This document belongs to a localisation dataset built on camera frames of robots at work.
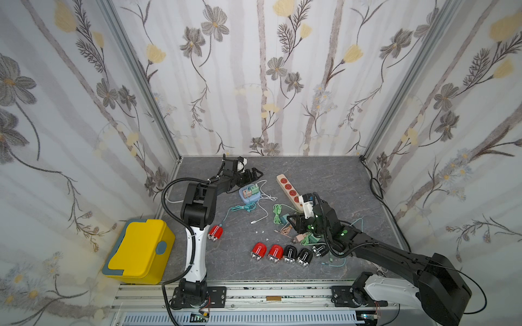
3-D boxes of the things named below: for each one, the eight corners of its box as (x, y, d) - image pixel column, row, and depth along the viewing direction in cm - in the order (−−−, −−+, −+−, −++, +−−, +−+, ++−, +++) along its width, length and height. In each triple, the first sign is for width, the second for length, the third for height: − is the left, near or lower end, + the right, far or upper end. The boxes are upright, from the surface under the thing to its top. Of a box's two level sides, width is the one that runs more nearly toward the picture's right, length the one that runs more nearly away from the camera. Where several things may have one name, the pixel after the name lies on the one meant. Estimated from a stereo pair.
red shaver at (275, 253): (268, 262, 83) (268, 260, 82) (268, 246, 88) (268, 244, 86) (283, 262, 83) (283, 260, 82) (282, 246, 88) (282, 244, 86)
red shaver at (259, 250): (249, 254, 86) (248, 252, 83) (257, 242, 89) (257, 239, 87) (259, 262, 84) (259, 260, 82) (268, 249, 87) (268, 247, 85)
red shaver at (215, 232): (207, 238, 91) (206, 235, 88) (215, 226, 94) (213, 223, 92) (217, 243, 89) (215, 239, 87) (224, 230, 93) (223, 227, 90)
